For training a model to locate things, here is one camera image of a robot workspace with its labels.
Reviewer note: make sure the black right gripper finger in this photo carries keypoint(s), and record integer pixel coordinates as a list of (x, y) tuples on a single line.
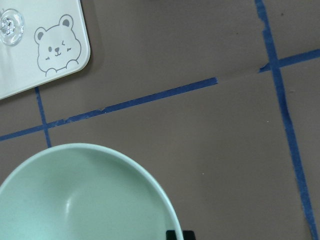
[(189, 235)]

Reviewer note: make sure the cream bear tray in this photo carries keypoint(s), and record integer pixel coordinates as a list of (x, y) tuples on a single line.
[(54, 44)]

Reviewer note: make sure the clear wine glass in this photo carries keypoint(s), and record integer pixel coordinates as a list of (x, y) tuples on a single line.
[(11, 27)]

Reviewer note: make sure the light green bowl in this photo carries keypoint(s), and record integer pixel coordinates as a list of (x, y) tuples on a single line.
[(82, 191)]

